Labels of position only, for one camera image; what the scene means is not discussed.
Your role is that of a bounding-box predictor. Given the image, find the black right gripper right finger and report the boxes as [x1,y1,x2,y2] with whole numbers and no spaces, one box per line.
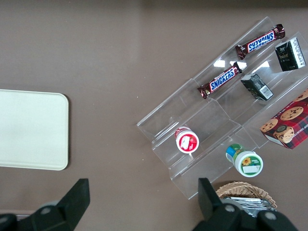
[192,178,298,231]

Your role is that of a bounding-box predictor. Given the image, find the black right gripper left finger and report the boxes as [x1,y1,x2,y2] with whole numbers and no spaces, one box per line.
[16,178,91,231]

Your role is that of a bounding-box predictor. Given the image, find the light tan wicker basket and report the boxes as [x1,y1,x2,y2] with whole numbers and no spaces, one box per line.
[215,181,278,211]

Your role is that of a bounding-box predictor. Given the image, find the silver foil tray stack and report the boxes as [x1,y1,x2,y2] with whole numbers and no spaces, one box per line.
[220,196,275,217]

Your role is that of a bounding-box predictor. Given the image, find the cream rectangular serving tray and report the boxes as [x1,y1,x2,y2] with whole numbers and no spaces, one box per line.
[0,89,70,171]

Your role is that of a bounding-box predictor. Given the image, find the green lid yogurt cup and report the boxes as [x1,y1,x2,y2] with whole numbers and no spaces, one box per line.
[225,143,264,178]

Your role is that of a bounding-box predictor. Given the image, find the red lid yogurt cup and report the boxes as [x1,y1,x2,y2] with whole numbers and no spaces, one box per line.
[174,125,200,154]

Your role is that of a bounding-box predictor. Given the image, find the clear acrylic stepped display stand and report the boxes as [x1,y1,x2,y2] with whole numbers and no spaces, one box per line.
[136,16,308,200]

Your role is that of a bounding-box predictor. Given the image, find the red plaid cookie box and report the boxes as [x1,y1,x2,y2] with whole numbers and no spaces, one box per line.
[259,88,308,150]

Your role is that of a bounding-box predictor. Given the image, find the small black white carton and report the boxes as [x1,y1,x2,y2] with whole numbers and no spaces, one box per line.
[274,37,307,72]
[240,73,274,101]

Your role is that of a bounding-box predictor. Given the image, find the Snickers chocolate bar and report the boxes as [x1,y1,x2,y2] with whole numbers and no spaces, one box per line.
[235,23,286,61]
[197,61,243,100]

